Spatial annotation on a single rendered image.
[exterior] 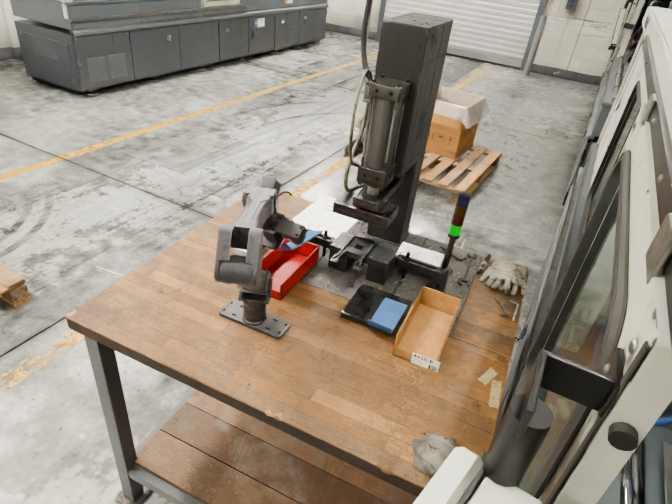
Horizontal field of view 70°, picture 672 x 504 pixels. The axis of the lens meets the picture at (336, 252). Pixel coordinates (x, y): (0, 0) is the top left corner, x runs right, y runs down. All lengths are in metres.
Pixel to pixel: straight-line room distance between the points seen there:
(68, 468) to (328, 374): 1.32
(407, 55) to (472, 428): 0.95
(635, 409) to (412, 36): 1.11
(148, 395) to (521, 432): 2.14
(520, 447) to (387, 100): 1.06
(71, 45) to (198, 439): 4.97
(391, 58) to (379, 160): 0.27
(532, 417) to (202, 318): 1.10
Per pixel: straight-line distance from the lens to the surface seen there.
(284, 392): 1.21
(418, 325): 1.43
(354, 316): 1.39
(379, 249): 1.58
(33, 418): 2.50
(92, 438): 2.35
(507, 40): 10.61
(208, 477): 1.89
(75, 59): 6.25
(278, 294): 1.44
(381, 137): 1.37
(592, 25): 10.47
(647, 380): 0.43
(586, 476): 0.51
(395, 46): 1.40
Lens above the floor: 1.82
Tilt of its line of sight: 33 degrees down
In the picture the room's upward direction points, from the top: 7 degrees clockwise
